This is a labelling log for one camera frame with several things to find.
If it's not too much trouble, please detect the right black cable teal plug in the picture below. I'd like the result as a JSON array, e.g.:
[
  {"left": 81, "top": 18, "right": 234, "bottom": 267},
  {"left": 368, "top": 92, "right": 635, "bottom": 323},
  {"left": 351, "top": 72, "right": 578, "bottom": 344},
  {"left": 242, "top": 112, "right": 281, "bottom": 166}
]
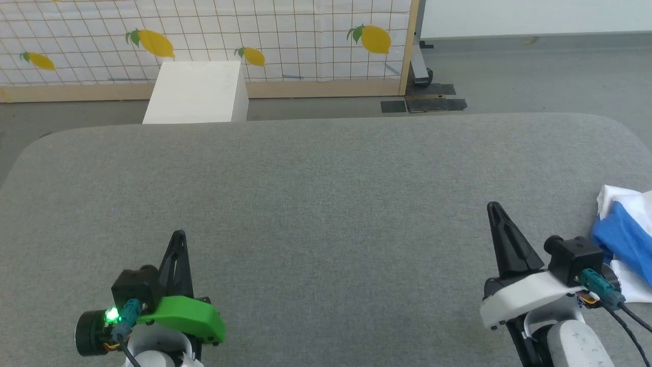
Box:
[{"left": 581, "top": 269, "right": 652, "bottom": 367}]

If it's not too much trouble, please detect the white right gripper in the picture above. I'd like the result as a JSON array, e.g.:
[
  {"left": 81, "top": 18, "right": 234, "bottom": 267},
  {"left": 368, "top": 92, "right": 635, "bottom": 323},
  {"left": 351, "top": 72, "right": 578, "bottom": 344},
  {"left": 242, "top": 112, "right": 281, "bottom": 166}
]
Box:
[{"left": 480, "top": 202, "right": 586, "bottom": 329}]

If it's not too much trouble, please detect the white and blue t-shirt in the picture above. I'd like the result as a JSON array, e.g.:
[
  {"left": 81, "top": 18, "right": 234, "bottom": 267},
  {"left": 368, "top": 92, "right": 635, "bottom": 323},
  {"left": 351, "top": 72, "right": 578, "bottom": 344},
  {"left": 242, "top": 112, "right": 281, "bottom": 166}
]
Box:
[{"left": 591, "top": 185, "right": 652, "bottom": 304}]

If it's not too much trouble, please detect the black cable teal plug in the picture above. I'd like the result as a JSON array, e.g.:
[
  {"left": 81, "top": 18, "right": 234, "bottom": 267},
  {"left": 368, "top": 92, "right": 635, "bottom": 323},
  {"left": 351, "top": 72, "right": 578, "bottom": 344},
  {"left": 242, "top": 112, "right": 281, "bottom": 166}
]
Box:
[
  {"left": 581, "top": 269, "right": 652, "bottom": 367},
  {"left": 111, "top": 299, "right": 143, "bottom": 367}
]

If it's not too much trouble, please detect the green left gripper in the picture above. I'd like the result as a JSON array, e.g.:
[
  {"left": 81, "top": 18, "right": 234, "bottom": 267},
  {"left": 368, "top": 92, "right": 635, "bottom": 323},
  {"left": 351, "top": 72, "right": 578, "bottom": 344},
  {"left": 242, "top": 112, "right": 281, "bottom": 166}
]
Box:
[{"left": 137, "top": 230, "right": 226, "bottom": 345}]

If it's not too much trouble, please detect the black floor base plate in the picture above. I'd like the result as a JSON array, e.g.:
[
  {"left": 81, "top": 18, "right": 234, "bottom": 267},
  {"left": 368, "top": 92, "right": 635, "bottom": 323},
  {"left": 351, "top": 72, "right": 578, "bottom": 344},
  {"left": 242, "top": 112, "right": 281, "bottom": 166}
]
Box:
[{"left": 405, "top": 83, "right": 468, "bottom": 113}]

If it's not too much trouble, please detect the white box pedestal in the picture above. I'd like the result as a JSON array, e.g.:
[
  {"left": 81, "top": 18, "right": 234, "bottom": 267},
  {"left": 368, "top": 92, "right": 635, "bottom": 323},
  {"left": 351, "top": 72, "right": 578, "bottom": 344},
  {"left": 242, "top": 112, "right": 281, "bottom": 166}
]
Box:
[{"left": 142, "top": 61, "right": 249, "bottom": 124}]

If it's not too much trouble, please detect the lemon print grid partition screen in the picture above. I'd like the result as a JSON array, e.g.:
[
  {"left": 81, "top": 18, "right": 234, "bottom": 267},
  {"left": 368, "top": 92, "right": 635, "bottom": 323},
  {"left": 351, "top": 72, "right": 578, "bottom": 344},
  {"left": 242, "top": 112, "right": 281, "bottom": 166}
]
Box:
[{"left": 0, "top": 0, "right": 420, "bottom": 102}]

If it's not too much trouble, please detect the left black cable teal plug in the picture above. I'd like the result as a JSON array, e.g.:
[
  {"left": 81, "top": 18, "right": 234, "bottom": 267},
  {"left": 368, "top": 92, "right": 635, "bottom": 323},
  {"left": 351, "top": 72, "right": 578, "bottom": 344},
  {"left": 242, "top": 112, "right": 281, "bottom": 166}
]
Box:
[{"left": 111, "top": 299, "right": 143, "bottom": 367}]

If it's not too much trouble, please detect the grey metal stand leg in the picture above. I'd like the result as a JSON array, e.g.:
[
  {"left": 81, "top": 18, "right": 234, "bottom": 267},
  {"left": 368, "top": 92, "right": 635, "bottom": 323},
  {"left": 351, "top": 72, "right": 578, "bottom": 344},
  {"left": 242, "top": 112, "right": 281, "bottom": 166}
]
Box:
[{"left": 411, "top": 0, "right": 434, "bottom": 86}]

